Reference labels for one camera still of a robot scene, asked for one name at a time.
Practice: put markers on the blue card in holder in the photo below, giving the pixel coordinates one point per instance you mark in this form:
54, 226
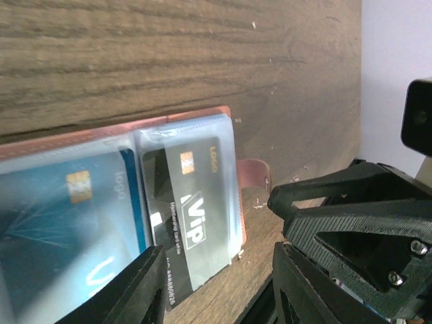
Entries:
68, 227

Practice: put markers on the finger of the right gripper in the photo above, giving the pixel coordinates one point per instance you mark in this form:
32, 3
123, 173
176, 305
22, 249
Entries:
368, 227

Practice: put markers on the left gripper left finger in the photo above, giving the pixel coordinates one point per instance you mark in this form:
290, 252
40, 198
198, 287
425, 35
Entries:
137, 295

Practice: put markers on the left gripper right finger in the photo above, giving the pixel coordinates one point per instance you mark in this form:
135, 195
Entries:
299, 292

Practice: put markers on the black VIP card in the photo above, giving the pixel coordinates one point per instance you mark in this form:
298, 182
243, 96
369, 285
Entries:
185, 198

